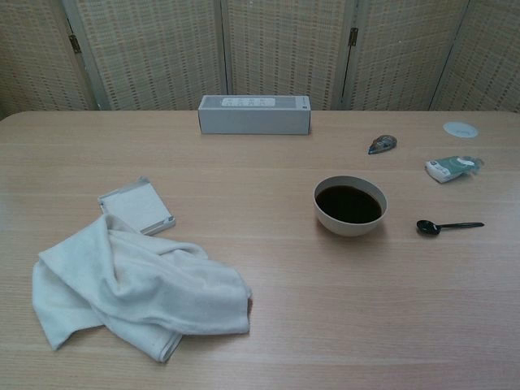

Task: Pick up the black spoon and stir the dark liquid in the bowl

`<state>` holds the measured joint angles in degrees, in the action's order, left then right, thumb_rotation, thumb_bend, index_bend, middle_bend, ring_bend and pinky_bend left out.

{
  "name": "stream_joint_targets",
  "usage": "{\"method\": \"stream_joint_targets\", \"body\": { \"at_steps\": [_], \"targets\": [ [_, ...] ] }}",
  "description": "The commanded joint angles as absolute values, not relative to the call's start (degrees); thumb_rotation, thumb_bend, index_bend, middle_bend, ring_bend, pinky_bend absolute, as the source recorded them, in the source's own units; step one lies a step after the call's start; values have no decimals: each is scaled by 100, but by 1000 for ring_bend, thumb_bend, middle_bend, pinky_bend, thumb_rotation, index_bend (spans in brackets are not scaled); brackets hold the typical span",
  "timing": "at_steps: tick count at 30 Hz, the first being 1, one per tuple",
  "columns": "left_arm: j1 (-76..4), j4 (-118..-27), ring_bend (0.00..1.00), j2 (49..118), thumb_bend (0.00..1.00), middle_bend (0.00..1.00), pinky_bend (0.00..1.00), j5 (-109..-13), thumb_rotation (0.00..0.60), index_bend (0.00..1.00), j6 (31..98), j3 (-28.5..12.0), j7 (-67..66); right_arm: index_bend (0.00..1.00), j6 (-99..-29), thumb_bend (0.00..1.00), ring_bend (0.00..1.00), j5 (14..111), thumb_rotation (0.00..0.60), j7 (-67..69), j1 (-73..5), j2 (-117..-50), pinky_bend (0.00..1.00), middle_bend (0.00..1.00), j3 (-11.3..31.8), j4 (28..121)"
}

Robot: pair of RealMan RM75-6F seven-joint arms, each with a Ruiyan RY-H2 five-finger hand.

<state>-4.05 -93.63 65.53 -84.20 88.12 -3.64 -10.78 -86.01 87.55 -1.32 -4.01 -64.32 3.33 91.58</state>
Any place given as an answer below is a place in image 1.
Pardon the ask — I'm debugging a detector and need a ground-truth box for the woven folding screen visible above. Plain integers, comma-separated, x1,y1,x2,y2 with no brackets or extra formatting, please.
0,0,520,112

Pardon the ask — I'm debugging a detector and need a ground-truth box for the small flat white box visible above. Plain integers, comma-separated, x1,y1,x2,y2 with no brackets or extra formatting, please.
97,175,177,237

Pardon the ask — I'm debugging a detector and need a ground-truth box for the black plastic spoon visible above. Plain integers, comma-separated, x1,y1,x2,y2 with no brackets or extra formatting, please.
415,219,485,236

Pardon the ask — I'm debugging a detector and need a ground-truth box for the beige ceramic bowl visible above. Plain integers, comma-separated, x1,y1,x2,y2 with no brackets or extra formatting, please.
313,175,388,238

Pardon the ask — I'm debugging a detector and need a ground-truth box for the green white tissue packet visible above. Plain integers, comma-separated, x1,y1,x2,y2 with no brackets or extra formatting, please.
425,155,485,184

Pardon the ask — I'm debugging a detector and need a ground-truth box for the round white cable grommet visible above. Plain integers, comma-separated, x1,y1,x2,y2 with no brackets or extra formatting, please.
442,120,479,139

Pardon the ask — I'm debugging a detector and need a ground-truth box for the dark liquid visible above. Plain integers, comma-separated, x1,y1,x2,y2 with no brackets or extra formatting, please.
315,184,384,225

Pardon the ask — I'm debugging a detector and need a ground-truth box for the long grey cardboard box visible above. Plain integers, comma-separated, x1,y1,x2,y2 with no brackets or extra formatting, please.
197,94,313,136

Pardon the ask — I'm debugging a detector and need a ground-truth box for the white crumpled towel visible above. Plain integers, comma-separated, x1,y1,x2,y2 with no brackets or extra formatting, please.
31,214,254,364

